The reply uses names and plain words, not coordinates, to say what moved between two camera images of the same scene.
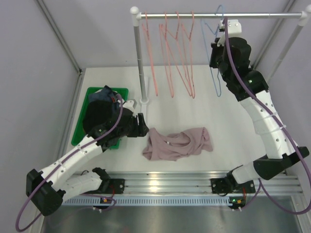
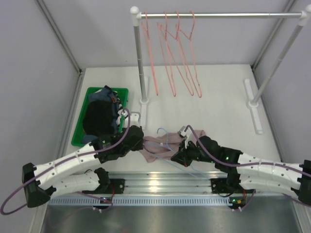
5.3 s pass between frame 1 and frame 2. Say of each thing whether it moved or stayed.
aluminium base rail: stayed
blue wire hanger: moved
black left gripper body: moved
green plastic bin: stayed
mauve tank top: stayed
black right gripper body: moved
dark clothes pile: stayed
